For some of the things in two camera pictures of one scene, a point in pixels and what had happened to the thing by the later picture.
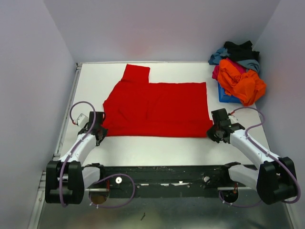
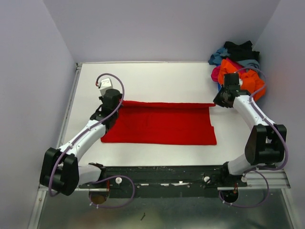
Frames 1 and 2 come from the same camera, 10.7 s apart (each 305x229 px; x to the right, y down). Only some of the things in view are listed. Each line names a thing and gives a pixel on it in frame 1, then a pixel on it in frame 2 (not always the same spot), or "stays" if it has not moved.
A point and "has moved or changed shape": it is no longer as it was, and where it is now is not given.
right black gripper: [210, 134] to [218, 100]
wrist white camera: [82, 120] to [105, 84]
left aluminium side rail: [56, 154] stays
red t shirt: [134, 108] has moved or changed shape
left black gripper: [104, 131] to [101, 98]
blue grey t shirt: [249, 64] stays
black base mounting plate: [169, 181] stays
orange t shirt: [246, 87] stays
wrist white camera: [233, 119] to [240, 82]
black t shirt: [242, 52] stays
